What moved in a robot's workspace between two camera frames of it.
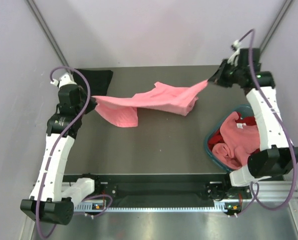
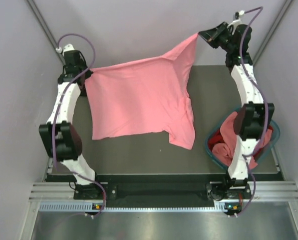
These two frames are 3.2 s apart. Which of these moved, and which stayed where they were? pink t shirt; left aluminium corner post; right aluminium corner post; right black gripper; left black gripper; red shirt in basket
Moved: left black gripper; pink t shirt; right black gripper
Stayed: right aluminium corner post; red shirt in basket; left aluminium corner post
